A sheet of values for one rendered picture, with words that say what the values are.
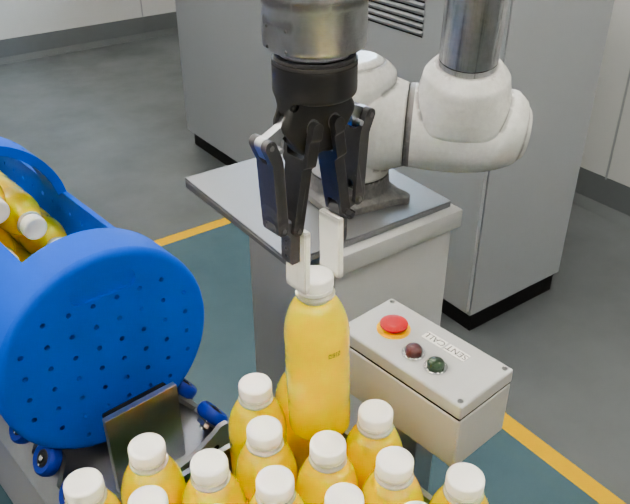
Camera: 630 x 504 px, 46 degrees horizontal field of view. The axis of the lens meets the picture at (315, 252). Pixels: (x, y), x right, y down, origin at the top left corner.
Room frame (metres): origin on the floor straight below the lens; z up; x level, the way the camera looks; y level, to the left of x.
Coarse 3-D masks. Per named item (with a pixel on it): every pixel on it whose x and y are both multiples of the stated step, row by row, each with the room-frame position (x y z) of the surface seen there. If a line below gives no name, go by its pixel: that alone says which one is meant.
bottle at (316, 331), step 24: (288, 312) 0.62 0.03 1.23; (312, 312) 0.60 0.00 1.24; (336, 312) 0.61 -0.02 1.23; (288, 336) 0.61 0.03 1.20; (312, 336) 0.59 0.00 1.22; (336, 336) 0.60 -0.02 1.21; (288, 360) 0.61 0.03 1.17; (312, 360) 0.59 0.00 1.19; (336, 360) 0.60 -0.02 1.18; (288, 384) 0.61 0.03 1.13; (312, 384) 0.59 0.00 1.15; (336, 384) 0.60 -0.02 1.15; (288, 408) 0.62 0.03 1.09; (312, 408) 0.59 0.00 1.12; (336, 408) 0.59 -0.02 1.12; (312, 432) 0.59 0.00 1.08
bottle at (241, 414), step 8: (240, 400) 0.64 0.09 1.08; (272, 400) 0.64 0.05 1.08; (232, 408) 0.65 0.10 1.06; (240, 408) 0.64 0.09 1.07; (248, 408) 0.63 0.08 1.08; (256, 408) 0.63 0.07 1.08; (264, 408) 0.63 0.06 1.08; (272, 408) 0.64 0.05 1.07; (280, 408) 0.65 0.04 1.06; (232, 416) 0.64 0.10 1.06; (240, 416) 0.63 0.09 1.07; (248, 416) 0.63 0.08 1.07; (256, 416) 0.63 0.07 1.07; (272, 416) 0.63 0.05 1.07; (280, 416) 0.64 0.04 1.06; (232, 424) 0.63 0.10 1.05; (240, 424) 0.63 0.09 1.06; (232, 432) 0.63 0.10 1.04; (240, 432) 0.62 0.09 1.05; (232, 440) 0.63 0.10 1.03; (240, 440) 0.62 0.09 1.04; (232, 448) 0.63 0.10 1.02; (240, 448) 0.62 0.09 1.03; (232, 456) 0.63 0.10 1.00; (232, 464) 0.63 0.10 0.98; (232, 472) 0.64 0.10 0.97
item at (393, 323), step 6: (384, 318) 0.76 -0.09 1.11; (390, 318) 0.76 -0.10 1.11; (396, 318) 0.76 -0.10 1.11; (402, 318) 0.76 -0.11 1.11; (384, 324) 0.75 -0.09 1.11; (390, 324) 0.75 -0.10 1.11; (396, 324) 0.75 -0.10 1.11; (402, 324) 0.75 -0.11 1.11; (390, 330) 0.74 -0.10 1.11; (396, 330) 0.74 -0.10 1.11; (402, 330) 0.74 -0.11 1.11
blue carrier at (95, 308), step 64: (64, 192) 1.11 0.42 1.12; (0, 256) 0.75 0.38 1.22; (64, 256) 0.72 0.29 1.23; (128, 256) 0.74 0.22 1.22; (0, 320) 0.66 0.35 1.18; (64, 320) 0.68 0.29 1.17; (128, 320) 0.73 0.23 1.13; (192, 320) 0.79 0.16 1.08; (0, 384) 0.63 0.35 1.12; (64, 384) 0.67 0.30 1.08; (128, 384) 0.73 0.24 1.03; (64, 448) 0.66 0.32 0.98
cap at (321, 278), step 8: (312, 272) 0.63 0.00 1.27; (320, 272) 0.63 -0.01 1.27; (328, 272) 0.63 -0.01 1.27; (312, 280) 0.62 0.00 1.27; (320, 280) 0.61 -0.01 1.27; (328, 280) 0.62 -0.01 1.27; (312, 288) 0.61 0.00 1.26; (320, 288) 0.61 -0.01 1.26; (328, 288) 0.61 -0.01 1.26; (304, 296) 0.61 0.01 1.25; (312, 296) 0.61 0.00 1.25; (320, 296) 0.61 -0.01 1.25
